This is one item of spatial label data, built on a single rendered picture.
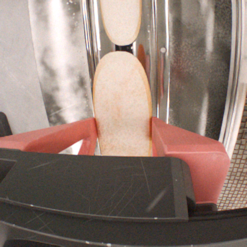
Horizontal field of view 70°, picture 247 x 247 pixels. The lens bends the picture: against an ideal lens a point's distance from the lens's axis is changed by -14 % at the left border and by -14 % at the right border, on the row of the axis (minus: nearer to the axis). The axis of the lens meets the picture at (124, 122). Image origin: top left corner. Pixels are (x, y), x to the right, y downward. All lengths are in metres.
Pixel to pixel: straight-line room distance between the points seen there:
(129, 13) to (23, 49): 0.14
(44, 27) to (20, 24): 0.07
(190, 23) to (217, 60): 0.05
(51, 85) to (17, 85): 0.09
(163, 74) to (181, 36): 0.06
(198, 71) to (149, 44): 0.07
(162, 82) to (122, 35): 0.06
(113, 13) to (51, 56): 0.07
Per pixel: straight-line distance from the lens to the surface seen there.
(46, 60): 0.21
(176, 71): 0.23
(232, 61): 0.19
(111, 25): 0.19
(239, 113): 0.19
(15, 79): 0.29
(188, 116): 0.26
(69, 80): 0.20
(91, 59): 0.20
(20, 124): 0.32
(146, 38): 0.19
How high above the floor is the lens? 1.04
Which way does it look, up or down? 60 degrees down
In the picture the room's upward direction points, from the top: 168 degrees counter-clockwise
